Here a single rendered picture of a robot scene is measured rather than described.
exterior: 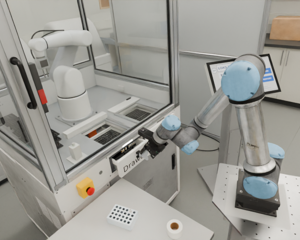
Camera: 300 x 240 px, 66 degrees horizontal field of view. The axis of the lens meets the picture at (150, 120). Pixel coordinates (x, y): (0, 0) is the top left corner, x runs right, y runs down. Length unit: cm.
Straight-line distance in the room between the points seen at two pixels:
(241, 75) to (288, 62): 301
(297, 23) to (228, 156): 234
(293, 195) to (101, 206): 96
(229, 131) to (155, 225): 115
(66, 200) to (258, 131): 90
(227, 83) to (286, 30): 320
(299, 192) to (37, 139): 125
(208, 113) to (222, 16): 160
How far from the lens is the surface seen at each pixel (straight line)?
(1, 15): 89
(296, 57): 374
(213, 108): 103
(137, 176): 158
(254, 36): 243
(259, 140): 90
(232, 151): 219
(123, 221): 115
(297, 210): 134
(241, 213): 124
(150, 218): 119
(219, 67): 180
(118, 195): 131
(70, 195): 122
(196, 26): 267
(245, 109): 84
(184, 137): 102
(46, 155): 105
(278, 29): 397
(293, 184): 146
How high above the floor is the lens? 171
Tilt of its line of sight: 30 degrees down
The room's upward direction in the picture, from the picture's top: 5 degrees counter-clockwise
